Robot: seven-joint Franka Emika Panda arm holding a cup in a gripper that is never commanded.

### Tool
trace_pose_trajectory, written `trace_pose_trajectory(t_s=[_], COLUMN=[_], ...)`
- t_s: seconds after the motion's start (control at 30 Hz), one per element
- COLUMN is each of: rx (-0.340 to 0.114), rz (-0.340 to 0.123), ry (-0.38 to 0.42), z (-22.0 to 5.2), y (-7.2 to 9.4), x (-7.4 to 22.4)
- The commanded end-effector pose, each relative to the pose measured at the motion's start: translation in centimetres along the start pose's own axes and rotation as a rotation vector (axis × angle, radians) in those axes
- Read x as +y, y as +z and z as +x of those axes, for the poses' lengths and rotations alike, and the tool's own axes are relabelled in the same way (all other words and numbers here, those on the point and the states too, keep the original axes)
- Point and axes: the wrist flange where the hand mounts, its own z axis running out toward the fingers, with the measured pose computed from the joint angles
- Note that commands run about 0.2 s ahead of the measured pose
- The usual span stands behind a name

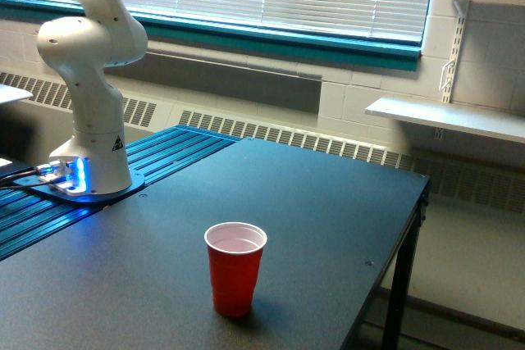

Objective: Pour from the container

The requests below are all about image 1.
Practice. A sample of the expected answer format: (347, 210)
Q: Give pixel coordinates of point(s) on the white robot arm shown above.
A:
(79, 48)

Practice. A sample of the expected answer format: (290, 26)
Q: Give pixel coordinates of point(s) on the red plastic cup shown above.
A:
(235, 250)

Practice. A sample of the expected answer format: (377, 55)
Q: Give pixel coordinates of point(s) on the black table leg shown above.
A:
(401, 279)

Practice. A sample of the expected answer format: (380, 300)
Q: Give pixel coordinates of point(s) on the white side desk top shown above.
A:
(11, 94)

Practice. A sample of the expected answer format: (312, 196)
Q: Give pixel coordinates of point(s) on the grey wall radiator vent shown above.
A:
(32, 127)

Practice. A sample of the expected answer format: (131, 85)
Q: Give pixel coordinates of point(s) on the white shelf bracket rail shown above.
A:
(448, 70)

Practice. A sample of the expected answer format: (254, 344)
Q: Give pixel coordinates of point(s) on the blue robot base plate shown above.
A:
(45, 191)

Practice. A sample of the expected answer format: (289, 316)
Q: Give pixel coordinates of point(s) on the white lower wall shelf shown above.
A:
(460, 118)

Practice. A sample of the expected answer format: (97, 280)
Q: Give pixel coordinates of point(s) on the blue ribbed aluminium rail bed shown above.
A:
(28, 217)

